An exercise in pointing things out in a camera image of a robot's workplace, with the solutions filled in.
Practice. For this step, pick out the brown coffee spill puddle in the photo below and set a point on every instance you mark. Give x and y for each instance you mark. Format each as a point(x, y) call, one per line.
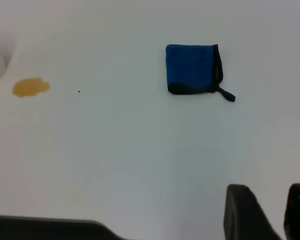
point(31, 87)

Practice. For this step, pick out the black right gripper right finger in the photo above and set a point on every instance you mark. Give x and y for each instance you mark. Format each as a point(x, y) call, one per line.
point(298, 212)

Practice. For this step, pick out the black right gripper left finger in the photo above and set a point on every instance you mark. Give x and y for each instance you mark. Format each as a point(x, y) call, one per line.
point(245, 215)

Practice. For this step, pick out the blue cloth with black trim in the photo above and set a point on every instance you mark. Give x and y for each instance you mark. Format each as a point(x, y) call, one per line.
point(190, 67)

